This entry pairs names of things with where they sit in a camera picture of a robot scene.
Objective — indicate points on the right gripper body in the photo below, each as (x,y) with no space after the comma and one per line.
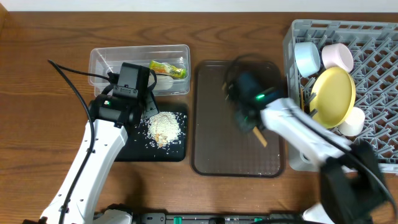
(234,90)

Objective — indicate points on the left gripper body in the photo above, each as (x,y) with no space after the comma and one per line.
(150,104)

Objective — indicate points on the green snack wrapper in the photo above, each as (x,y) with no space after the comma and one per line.
(168,69)

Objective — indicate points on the white tissue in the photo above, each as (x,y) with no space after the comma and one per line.
(164,83)

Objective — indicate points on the wooden chopstick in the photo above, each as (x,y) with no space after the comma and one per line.
(259,136)
(302,100)

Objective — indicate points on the rice food scraps pile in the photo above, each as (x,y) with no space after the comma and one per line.
(164,131)

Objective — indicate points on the light blue bowl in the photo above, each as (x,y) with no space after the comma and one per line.
(307,58)

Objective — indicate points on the yellow plate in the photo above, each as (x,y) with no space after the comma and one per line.
(335,94)

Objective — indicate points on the white bowl with food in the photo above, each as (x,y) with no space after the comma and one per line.
(337,55)

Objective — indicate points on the white cup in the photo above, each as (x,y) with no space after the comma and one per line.
(353,124)

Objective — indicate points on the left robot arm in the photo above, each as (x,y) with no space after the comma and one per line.
(123,104)

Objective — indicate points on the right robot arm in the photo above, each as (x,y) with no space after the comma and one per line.
(351,183)

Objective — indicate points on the grey dishwasher rack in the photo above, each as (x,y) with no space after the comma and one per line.
(374,49)

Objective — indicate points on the clear plastic bin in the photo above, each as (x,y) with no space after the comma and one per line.
(110,59)

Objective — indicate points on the black tray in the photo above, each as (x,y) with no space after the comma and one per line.
(134,150)

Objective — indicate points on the brown serving tray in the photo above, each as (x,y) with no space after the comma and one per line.
(219,147)

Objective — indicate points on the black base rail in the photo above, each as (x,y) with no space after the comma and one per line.
(164,218)

